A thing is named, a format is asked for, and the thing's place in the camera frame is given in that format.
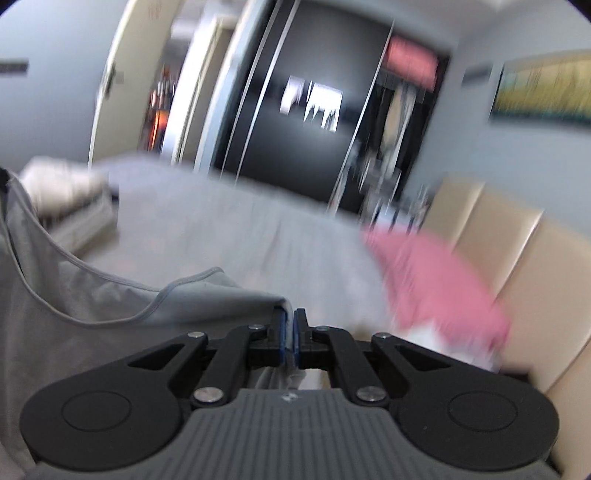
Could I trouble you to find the grey long-sleeve shirt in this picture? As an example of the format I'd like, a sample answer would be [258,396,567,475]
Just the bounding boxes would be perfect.
[1,170,293,479]

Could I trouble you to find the folded clothes stack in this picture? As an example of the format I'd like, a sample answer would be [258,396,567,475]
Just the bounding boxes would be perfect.
[19,156,118,254]

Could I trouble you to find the hanging clothes in closet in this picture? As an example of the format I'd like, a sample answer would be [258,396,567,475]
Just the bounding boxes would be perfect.
[359,75,437,199]

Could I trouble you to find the white towel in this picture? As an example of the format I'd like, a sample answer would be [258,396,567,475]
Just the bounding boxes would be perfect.
[401,321,499,372]

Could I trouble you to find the pink pillow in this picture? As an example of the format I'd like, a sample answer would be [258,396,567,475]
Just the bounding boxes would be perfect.
[363,228,510,350]

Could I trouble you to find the grey pink-dotted bedspread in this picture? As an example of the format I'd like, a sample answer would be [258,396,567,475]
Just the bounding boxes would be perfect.
[84,153,394,338]

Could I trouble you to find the beige padded headboard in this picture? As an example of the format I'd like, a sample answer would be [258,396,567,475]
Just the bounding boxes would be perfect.
[422,178,590,479]

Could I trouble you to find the black sliding wardrobe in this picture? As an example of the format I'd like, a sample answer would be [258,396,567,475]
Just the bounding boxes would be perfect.
[212,1,450,213]

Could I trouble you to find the white room door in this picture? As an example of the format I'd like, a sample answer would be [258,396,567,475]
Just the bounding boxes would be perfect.
[88,0,182,165]

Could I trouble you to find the framed wall painting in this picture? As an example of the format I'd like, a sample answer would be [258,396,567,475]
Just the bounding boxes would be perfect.
[490,50,590,126]

